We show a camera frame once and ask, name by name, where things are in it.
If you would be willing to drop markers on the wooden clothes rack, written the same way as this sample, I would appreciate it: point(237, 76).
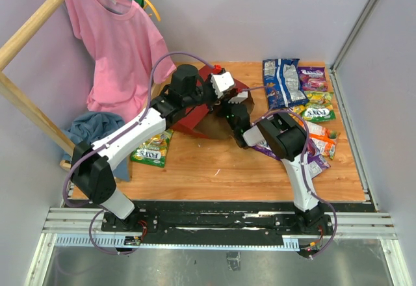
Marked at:
point(55, 72)

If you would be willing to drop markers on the orange snack packet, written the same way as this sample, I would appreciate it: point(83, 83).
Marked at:
point(322, 141)

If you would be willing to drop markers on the aluminium frame post right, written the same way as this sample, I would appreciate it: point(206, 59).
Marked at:
point(354, 33)

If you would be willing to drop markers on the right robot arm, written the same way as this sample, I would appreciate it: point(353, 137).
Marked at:
point(287, 140)

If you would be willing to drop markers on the purple snack packet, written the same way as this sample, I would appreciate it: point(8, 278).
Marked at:
point(264, 148)
point(316, 162)
point(313, 78)

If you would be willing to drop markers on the blue Doritos chip bag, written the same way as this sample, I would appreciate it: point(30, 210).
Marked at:
point(283, 87)

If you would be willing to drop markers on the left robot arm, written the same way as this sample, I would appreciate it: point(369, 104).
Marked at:
point(93, 164)

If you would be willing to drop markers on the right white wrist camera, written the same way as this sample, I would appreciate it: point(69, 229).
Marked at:
point(239, 97)

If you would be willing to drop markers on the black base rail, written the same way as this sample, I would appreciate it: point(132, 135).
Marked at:
point(174, 225)

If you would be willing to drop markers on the pink t-shirt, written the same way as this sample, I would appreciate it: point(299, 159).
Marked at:
point(126, 47)

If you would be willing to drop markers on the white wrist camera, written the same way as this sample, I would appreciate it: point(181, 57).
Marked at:
point(239, 97)
point(222, 82)

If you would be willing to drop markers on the blue cloth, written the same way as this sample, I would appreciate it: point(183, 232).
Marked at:
point(93, 126)

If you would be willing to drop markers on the green snack packet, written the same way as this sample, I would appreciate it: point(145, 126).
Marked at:
point(319, 108)
point(154, 151)

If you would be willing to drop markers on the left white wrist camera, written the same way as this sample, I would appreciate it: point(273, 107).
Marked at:
point(222, 82)

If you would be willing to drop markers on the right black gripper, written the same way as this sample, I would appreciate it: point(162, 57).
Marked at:
point(223, 106)

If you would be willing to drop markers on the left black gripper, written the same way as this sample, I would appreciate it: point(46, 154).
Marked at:
point(211, 104)

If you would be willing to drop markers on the red paper bag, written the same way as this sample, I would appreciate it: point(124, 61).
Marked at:
point(202, 124)

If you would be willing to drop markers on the yellow M&M's packet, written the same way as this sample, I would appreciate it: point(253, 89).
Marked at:
point(298, 109)

